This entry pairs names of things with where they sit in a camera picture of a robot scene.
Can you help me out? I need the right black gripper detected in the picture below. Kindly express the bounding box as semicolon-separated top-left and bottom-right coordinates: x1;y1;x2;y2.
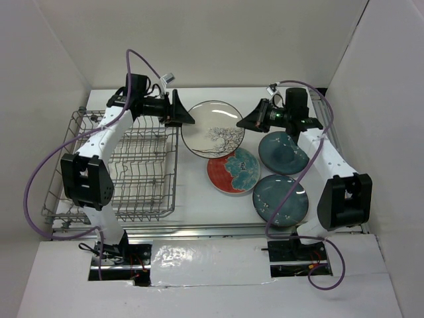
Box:
237;97;292;133

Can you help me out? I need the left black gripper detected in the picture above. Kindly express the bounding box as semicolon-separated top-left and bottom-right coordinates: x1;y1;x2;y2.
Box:
139;89;195;128

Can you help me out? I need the dark blue plate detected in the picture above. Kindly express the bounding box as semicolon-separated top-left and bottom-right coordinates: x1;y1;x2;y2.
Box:
252;174;309;227
258;131;309;175

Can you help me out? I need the white tree pattern plate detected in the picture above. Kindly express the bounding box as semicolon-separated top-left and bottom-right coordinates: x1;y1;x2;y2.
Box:
181;100;245;159

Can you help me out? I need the red teal floral plate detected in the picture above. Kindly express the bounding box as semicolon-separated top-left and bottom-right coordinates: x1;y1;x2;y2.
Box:
207;148;261;195

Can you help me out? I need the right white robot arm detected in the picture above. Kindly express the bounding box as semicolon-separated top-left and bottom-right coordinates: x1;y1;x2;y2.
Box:
237;81;372;260

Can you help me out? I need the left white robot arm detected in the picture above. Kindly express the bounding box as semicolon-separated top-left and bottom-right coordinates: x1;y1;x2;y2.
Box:
60;73;195;264

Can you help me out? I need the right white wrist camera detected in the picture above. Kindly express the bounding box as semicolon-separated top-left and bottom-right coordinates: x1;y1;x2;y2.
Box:
266;83;280;97

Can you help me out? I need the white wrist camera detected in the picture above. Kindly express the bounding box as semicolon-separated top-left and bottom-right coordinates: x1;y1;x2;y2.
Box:
160;73;175;91
266;83;280;97

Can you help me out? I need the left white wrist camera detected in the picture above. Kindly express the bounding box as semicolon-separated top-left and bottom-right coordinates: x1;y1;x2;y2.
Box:
160;73;175;91

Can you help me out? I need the grey wire dish rack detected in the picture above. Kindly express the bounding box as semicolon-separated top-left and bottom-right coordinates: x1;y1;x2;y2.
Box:
40;109;180;229

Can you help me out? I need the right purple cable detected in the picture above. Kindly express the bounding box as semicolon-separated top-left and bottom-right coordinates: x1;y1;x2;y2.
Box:
265;79;347;292

